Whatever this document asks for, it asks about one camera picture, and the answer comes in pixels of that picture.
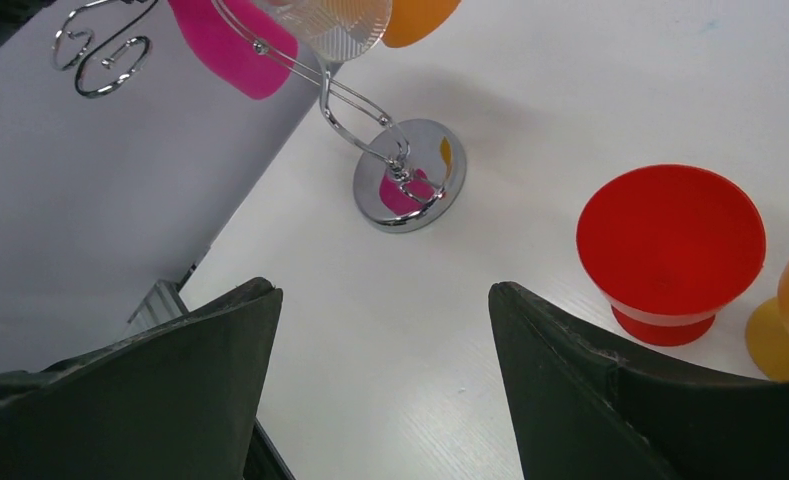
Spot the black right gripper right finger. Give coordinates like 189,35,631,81
488,282,789,479

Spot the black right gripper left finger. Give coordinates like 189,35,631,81
0,277,284,479

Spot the red wine glass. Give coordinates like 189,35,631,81
576,164,767,347

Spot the clear wine glass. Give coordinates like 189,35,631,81
253,0,393,63

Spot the chrome wine glass rack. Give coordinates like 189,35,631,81
50,0,468,234

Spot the pink wine glass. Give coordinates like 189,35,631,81
169,0,299,100

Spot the orange wine glass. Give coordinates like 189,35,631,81
382,0,461,48

